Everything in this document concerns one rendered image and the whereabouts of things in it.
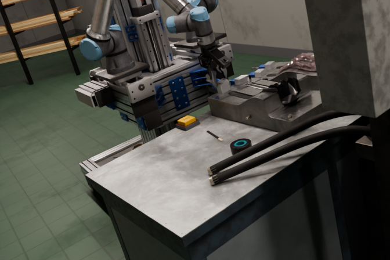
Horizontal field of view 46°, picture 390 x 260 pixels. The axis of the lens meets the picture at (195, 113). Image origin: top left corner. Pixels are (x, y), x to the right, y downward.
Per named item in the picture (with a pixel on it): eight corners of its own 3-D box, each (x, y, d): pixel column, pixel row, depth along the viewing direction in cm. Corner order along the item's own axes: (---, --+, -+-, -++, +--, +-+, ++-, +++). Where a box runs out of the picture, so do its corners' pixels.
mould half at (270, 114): (212, 115, 213) (205, 88, 208) (252, 94, 226) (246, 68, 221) (293, 136, 173) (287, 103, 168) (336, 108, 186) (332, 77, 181)
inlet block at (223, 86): (204, 87, 219) (201, 78, 216) (212, 82, 221) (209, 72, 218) (223, 94, 209) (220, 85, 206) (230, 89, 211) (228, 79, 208)
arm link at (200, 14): (191, 6, 197) (209, 4, 193) (198, 29, 203) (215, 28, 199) (184, 14, 191) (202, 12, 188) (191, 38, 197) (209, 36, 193)
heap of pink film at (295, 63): (273, 76, 223) (270, 61, 220) (289, 64, 235) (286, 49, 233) (325, 75, 207) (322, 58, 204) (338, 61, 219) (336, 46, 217)
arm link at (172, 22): (177, 29, 210) (199, 26, 205) (166, 36, 200) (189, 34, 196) (174, 12, 207) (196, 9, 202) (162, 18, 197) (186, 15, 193)
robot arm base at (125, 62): (103, 72, 242) (97, 54, 239) (128, 62, 249) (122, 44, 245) (114, 75, 230) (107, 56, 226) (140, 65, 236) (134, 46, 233)
